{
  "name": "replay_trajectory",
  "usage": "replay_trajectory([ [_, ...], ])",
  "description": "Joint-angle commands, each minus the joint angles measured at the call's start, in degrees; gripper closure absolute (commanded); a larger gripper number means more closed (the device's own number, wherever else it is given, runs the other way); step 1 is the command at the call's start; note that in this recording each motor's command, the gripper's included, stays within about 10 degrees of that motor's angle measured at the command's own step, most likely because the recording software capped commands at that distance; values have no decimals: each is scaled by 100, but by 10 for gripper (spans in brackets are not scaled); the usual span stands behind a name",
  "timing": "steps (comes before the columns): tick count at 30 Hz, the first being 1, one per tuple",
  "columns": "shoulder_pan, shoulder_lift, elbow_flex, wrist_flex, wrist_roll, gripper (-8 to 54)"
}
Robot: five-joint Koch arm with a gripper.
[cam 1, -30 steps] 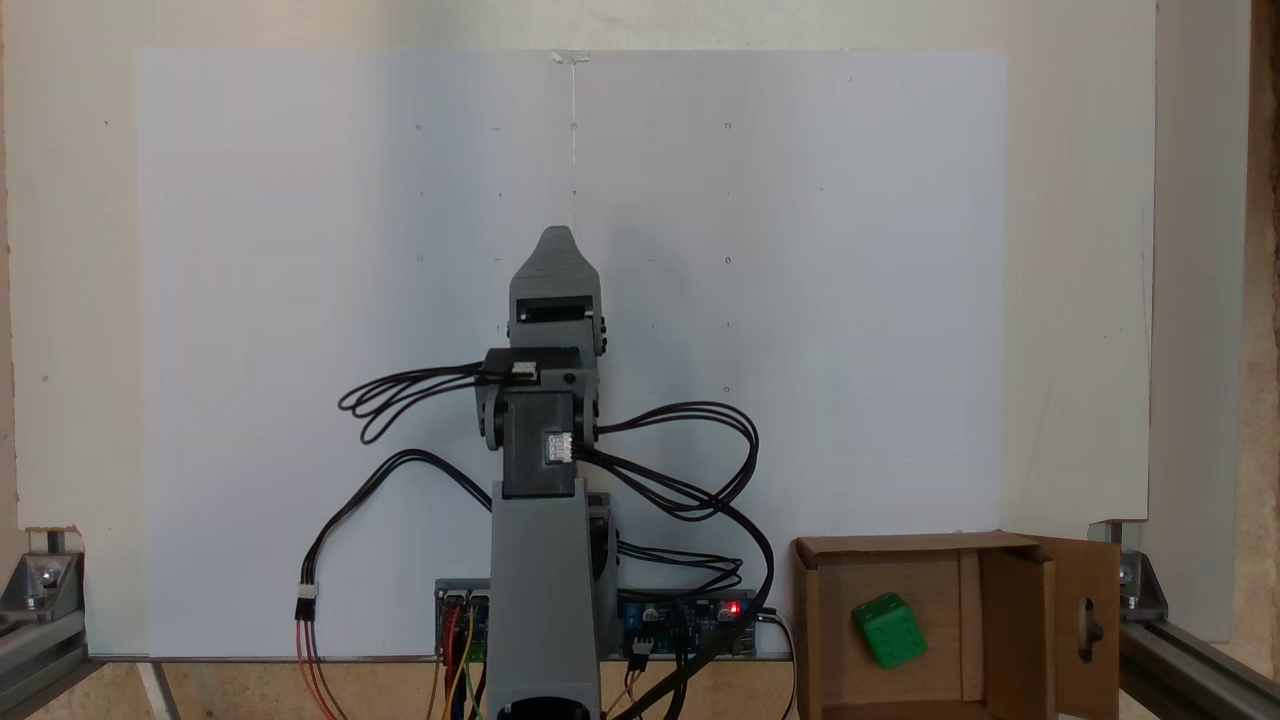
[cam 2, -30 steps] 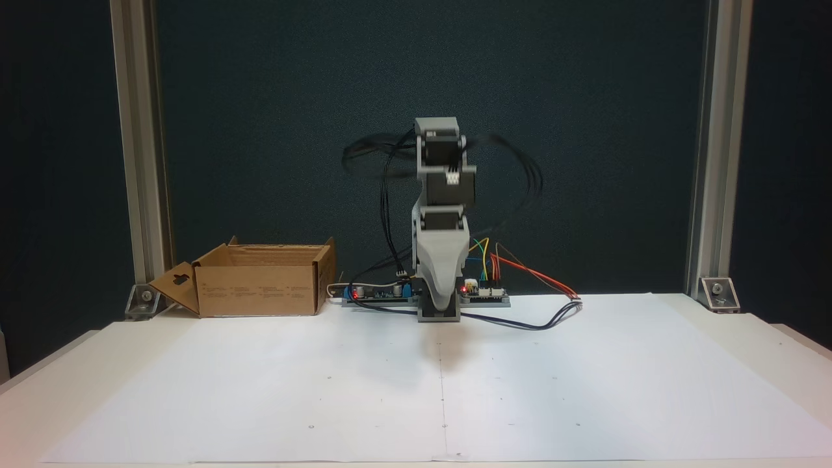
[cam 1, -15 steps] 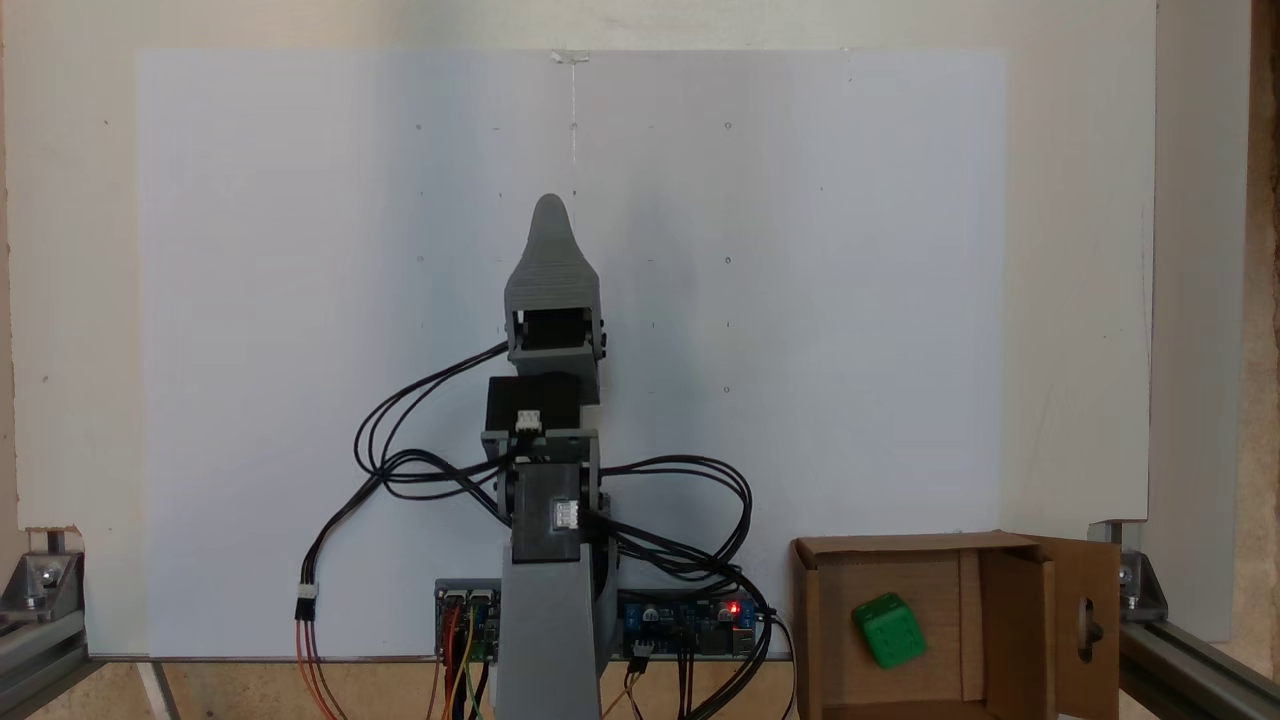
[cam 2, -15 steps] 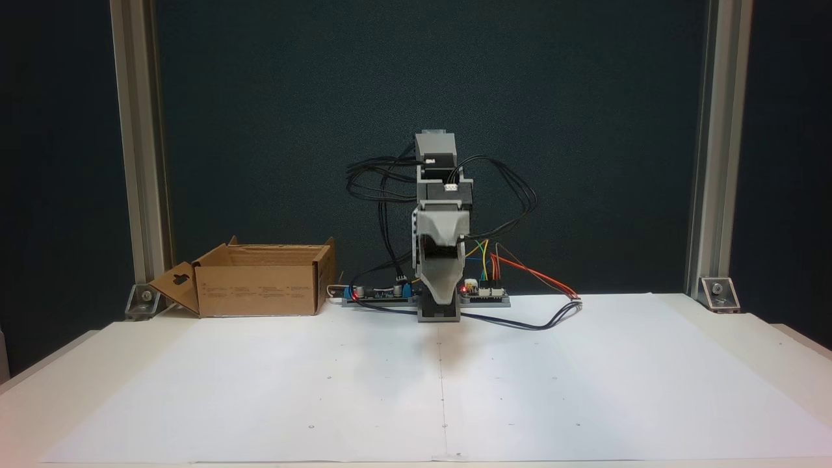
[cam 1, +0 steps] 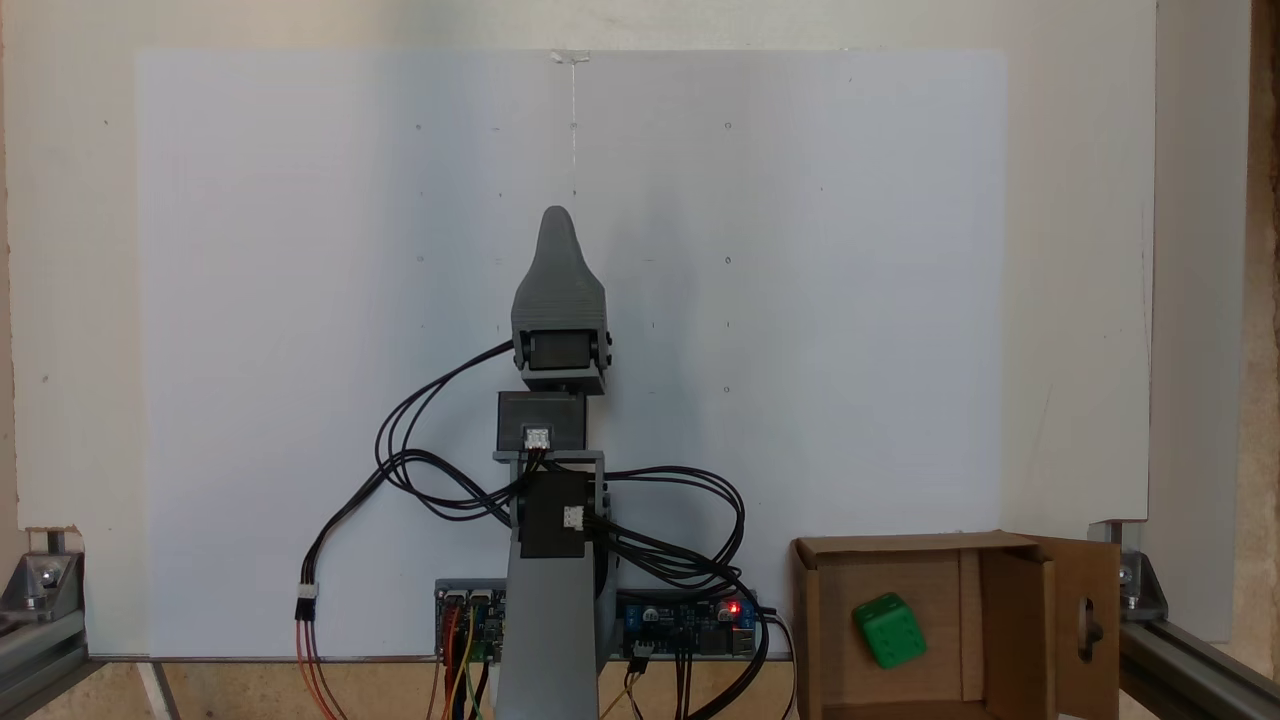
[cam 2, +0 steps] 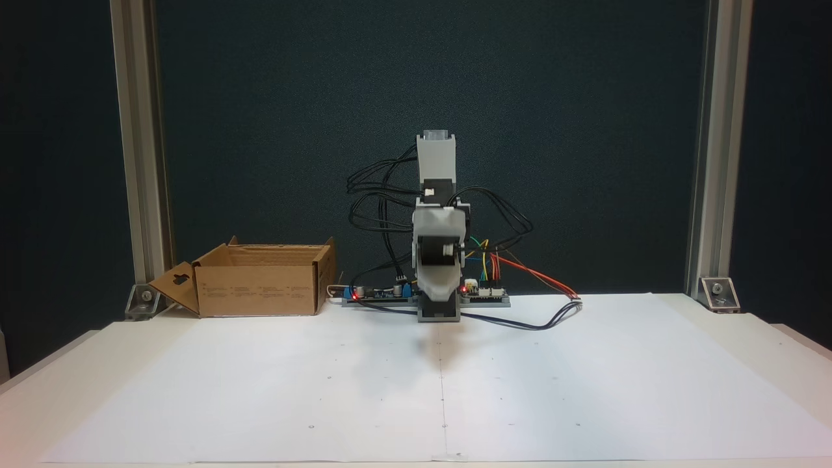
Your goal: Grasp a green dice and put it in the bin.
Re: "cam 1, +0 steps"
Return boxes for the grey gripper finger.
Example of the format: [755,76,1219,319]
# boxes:
[511,205,609,330]

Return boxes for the green die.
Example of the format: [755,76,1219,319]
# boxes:
[852,592,928,670]

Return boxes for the white paper sheet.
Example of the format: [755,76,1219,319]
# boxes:
[135,48,1009,661]

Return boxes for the green circuit board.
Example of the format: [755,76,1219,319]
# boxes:
[434,578,507,663]

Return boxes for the blue circuit board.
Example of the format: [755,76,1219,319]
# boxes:
[612,590,759,659]

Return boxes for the brown cardboard box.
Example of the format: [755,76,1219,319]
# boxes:
[790,530,1123,720]

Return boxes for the black servo cable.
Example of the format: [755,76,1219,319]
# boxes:
[380,450,526,525]
[588,465,769,720]
[375,340,546,501]

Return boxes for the coloured jumper wires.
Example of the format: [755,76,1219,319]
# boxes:
[428,598,493,720]

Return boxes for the black cable with white connector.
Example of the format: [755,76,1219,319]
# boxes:
[295,450,516,623]

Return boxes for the thin power cable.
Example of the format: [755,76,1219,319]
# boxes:
[755,605,801,720]

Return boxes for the orange and red wires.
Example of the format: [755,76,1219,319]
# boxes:
[295,618,348,720]

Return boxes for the metal corner bracket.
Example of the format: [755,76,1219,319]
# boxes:
[1088,520,1169,623]
[0,528,87,616]

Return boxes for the aluminium frame post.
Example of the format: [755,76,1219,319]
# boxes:
[0,600,93,720]
[1118,618,1280,720]

